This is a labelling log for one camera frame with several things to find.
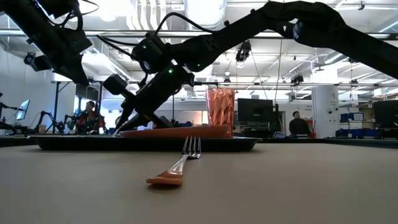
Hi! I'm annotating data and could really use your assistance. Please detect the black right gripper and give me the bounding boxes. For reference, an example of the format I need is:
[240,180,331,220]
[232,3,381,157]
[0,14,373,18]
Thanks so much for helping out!
[113,65,195,134]

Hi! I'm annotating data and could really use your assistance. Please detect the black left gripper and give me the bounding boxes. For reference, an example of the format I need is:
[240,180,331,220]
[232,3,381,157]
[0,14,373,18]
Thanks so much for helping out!
[26,29,93,86]

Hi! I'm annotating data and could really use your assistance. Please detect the orange round plate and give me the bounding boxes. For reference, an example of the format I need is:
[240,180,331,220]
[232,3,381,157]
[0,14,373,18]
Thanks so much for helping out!
[119,124,233,139]

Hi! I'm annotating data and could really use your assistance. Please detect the black serving tray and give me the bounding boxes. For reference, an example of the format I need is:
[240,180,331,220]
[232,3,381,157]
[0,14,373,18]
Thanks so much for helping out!
[29,134,262,153]

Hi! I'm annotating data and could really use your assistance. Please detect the fork with orange handle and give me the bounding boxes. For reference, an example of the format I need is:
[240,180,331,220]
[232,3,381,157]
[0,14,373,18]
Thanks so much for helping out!
[146,136,202,187]

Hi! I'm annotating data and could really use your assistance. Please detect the orange faceted plastic cup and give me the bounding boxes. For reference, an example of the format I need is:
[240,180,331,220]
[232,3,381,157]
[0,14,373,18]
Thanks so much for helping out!
[205,87,236,139]

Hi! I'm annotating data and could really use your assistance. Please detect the seated person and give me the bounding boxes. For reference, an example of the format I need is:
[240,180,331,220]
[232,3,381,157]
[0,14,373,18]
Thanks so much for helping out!
[76,100,105,135]

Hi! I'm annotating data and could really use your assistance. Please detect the overhead light bar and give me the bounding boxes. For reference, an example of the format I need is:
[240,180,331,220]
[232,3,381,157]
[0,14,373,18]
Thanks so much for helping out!
[83,29,398,40]

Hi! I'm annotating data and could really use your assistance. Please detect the computer monitor on stand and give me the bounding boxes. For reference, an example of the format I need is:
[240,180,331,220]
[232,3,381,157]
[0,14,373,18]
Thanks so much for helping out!
[16,99,31,121]

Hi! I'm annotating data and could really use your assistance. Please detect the standing person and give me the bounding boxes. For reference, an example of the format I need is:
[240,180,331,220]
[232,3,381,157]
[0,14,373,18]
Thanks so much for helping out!
[289,111,312,137]

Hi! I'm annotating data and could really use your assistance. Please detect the white round pillar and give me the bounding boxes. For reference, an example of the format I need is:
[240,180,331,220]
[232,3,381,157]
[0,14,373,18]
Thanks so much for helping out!
[312,67,340,139]

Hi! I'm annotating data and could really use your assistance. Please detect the blue storage bins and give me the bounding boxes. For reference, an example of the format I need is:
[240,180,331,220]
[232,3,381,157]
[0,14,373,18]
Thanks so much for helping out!
[335,112,380,138]

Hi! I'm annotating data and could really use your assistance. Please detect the large dark monitor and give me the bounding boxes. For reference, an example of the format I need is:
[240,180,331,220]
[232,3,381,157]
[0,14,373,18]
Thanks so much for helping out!
[373,99,398,129]

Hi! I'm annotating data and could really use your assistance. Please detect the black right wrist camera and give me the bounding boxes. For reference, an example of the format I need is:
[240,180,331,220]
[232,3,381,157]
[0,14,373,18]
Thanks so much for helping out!
[103,73,128,96]

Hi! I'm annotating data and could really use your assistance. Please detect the tall black frame stand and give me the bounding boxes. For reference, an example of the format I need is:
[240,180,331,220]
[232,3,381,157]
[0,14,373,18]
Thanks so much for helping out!
[51,80,103,134]

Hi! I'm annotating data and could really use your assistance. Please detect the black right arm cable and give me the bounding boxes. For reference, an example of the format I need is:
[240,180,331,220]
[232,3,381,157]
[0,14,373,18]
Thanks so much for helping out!
[154,12,216,35]

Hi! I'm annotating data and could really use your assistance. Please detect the black wall television screen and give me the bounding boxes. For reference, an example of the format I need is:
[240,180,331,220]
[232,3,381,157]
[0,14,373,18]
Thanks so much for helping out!
[237,98,279,124]

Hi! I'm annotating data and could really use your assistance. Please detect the black hanging camera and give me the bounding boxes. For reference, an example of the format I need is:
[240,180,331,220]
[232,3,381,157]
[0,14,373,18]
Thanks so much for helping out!
[235,40,252,63]

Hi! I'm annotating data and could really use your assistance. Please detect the silver ceiling air duct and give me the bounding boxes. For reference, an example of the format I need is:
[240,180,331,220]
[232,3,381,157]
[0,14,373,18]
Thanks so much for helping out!
[183,0,228,30]

